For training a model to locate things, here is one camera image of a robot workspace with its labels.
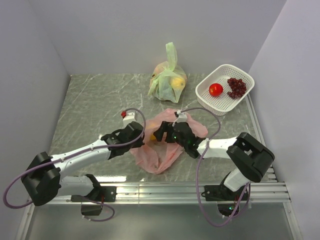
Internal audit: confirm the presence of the yellow fruit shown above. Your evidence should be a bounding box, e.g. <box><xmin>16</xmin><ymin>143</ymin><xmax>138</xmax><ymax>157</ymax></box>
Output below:
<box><xmin>170</xmin><ymin>77</ymin><xmax>186</xmax><ymax>91</ymax></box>
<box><xmin>150</xmin><ymin>134</ymin><xmax>157</xmax><ymax>141</ymax></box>

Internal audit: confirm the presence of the pink plastic bag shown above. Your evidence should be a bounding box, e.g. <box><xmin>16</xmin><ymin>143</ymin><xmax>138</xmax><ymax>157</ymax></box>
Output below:
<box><xmin>129</xmin><ymin>107</ymin><xmax>209</xmax><ymax>175</ymax></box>

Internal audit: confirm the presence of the red apple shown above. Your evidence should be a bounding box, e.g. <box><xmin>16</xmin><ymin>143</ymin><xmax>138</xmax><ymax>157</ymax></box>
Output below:
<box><xmin>209</xmin><ymin>83</ymin><xmax>224</xmax><ymax>97</ymax></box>

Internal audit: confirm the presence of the dark red grape bunch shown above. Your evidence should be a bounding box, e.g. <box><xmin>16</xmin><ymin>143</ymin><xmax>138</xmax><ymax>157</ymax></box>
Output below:
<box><xmin>227</xmin><ymin>78</ymin><xmax>247</xmax><ymax>99</ymax></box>

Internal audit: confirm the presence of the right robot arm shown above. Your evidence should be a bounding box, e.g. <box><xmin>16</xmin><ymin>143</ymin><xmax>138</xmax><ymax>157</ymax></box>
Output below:
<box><xmin>153</xmin><ymin>121</ymin><xmax>275</xmax><ymax>201</ymax></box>

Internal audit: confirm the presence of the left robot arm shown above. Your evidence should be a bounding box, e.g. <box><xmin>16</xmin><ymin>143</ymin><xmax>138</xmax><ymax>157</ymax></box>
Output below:
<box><xmin>21</xmin><ymin>121</ymin><xmax>144</xmax><ymax>206</ymax></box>

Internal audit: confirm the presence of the yellow fruit in green bag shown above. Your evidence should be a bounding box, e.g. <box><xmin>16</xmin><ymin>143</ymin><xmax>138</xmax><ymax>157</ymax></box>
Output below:
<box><xmin>170</xmin><ymin>77</ymin><xmax>186</xmax><ymax>91</ymax></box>

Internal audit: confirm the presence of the green plastic bag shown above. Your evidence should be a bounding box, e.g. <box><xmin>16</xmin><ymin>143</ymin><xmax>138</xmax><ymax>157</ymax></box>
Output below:
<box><xmin>147</xmin><ymin>42</ymin><xmax>187</xmax><ymax>103</ymax></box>

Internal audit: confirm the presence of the orange fruit in green bag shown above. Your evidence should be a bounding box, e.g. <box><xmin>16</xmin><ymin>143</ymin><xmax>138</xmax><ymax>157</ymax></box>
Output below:
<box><xmin>151</xmin><ymin>61</ymin><xmax>169</xmax><ymax>78</ymax></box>

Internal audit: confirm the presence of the white perforated plastic basket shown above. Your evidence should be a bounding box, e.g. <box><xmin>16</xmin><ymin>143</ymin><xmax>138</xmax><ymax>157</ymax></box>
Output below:
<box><xmin>195</xmin><ymin>64</ymin><xmax>255</xmax><ymax>116</ymax></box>

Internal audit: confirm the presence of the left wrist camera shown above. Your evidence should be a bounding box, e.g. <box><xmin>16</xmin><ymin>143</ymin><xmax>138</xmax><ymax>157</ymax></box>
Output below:
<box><xmin>120</xmin><ymin>110</ymin><xmax>137</xmax><ymax>127</ymax></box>

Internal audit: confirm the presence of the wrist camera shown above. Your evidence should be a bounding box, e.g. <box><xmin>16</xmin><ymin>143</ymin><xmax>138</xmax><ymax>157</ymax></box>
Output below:
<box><xmin>172</xmin><ymin>110</ymin><xmax>188</xmax><ymax>127</ymax></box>
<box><xmin>120</xmin><ymin>110</ymin><xmax>137</xmax><ymax>127</ymax></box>

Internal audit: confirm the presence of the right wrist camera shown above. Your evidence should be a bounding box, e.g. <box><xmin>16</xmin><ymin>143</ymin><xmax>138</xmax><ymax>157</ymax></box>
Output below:
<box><xmin>172</xmin><ymin>110</ymin><xmax>188</xmax><ymax>127</ymax></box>

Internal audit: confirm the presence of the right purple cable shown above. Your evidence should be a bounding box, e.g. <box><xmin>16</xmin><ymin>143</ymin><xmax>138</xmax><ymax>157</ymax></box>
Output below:
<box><xmin>181</xmin><ymin>107</ymin><xmax>251</xmax><ymax>228</ymax></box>

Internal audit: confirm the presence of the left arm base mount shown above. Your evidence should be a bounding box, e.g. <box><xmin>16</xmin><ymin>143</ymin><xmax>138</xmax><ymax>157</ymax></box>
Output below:
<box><xmin>70</xmin><ymin>186</ymin><xmax>117</xmax><ymax>217</ymax></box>

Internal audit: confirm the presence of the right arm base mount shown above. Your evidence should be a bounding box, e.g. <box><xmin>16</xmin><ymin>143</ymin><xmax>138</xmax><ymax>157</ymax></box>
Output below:
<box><xmin>201</xmin><ymin>184</ymin><xmax>251</xmax><ymax>217</ymax></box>

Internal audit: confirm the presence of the aluminium front rail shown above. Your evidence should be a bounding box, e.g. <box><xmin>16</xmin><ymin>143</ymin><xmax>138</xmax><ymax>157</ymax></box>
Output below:
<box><xmin>27</xmin><ymin>181</ymin><xmax>292</xmax><ymax>205</ymax></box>

